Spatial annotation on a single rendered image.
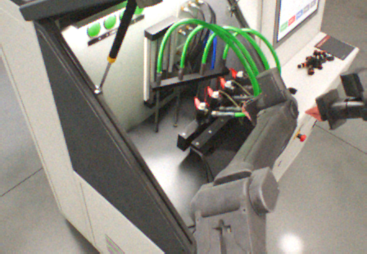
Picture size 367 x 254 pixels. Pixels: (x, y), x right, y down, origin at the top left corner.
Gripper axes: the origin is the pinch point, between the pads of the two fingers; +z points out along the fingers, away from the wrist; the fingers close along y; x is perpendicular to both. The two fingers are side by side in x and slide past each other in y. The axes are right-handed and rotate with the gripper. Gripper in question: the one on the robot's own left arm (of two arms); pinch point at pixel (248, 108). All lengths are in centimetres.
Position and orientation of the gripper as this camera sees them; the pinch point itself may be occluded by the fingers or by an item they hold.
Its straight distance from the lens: 101.7
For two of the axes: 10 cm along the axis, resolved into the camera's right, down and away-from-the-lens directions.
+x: 4.5, 8.8, 1.5
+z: -3.1, 0.0, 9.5
